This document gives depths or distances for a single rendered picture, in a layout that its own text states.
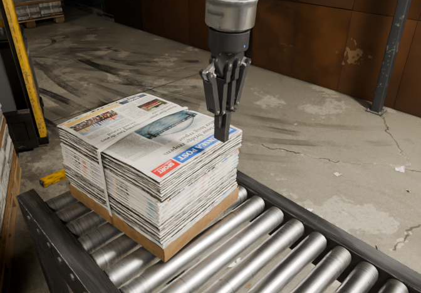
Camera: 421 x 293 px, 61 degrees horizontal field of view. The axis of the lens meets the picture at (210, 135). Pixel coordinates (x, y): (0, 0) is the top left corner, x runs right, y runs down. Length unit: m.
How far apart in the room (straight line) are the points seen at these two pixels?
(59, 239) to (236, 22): 0.66
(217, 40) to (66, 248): 0.60
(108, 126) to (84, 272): 0.34
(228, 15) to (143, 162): 0.34
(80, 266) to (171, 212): 0.25
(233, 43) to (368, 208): 1.87
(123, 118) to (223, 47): 0.41
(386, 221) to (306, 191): 0.48
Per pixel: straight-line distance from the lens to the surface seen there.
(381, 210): 2.41
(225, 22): 0.63
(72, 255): 0.93
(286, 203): 1.03
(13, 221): 2.36
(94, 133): 0.91
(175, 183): 0.75
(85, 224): 1.01
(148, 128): 0.90
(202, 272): 0.85
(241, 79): 0.73
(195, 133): 0.86
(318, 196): 2.38
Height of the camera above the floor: 1.46
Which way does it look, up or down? 30 degrees down
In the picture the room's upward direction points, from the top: straight up
